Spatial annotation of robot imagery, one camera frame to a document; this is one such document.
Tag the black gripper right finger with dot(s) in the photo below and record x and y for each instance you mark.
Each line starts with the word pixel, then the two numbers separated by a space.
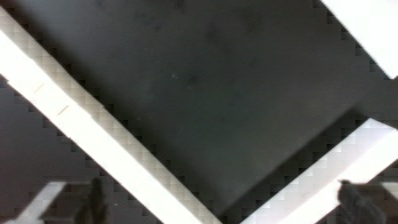
pixel 359 197

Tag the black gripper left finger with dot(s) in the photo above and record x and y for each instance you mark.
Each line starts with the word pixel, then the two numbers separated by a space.
pixel 93 211

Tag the white drawer cabinet box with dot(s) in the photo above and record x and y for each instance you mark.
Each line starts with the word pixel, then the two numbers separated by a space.
pixel 368 17

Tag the white U-shaped boundary fence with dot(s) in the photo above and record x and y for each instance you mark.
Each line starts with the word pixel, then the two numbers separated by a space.
pixel 356 160

